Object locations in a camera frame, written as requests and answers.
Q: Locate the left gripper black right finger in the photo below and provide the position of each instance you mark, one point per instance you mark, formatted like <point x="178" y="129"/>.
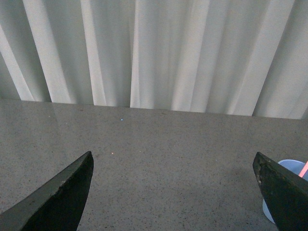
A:
<point x="285" y="194"/>

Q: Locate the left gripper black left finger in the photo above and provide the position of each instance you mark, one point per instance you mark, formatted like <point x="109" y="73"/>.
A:
<point x="57" y="205"/>

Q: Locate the pink chopstick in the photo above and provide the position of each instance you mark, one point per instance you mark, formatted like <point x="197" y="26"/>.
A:
<point x="303" y="170"/>

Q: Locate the blue plastic cup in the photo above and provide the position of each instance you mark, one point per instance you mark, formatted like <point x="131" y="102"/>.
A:
<point x="293" y="165"/>

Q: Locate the white curtain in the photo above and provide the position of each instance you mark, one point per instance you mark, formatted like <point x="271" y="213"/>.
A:
<point x="236" y="57"/>

